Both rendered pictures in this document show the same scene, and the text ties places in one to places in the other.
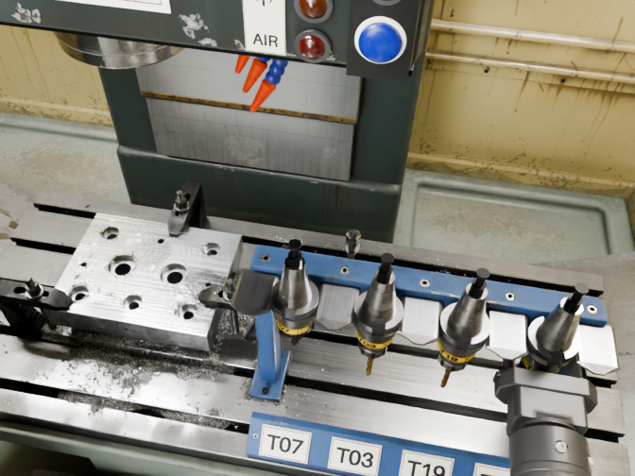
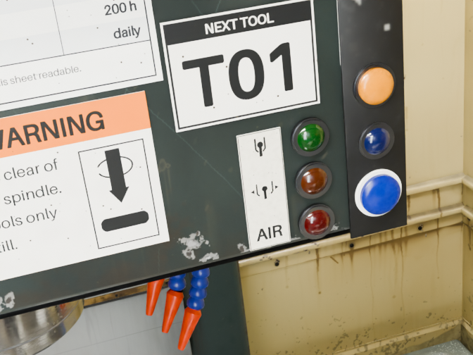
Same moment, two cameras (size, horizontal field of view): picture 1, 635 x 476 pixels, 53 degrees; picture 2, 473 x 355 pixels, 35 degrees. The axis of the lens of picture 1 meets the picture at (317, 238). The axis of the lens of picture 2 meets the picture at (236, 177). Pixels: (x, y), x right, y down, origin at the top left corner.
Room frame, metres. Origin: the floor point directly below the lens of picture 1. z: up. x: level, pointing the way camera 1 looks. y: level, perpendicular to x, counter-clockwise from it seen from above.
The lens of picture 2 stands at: (-0.02, 0.24, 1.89)
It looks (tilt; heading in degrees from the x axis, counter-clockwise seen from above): 24 degrees down; 338
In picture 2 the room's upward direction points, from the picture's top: 7 degrees counter-clockwise
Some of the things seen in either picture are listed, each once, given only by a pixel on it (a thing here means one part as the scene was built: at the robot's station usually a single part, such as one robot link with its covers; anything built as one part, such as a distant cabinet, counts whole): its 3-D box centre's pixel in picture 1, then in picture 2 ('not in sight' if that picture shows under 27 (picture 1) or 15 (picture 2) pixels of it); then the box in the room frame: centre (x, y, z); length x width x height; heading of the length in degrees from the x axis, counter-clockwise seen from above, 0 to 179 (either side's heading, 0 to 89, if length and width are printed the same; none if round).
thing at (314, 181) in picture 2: (313, 5); (313, 180); (0.40, 0.01, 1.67); 0.02 x 0.01 x 0.02; 81
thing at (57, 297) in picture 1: (37, 304); not in sight; (0.62, 0.48, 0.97); 0.13 x 0.03 x 0.15; 81
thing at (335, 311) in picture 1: (335, 307); not in sight; (0.48, -0.03, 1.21); 0.07 x 0.05 x 0.01; 171
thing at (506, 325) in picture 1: (506, 335); not in sight; (0.44, -0.25, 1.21); 0.07 x 0.05 x 0.01; 171
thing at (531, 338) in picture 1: (551, 342); not in sight; (0.43, -0.30, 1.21); 0.06 x 0.06 x 0.03
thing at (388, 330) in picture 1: (378, 314); not in sight; (0.47, -0.08, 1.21); 0.06 x 0.06 x 0.03
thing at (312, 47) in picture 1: (312, 46); (317, 222); (0.40, 0.01, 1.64); 0.02 x 0.01 x 0.02; 81
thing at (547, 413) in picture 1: (547, 427); not in sight; (0.34, -0.29, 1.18); 0.13 x 0.12 x 0.10; 81
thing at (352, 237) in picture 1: (351, 253); not in sight; (0.77, -0.07, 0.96); 0.03 x 0.03 x 0.13
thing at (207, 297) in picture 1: (236, 307); not in sight; (0.63, 0.14, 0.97); 0.13 x 0.03 x 0.15; 81
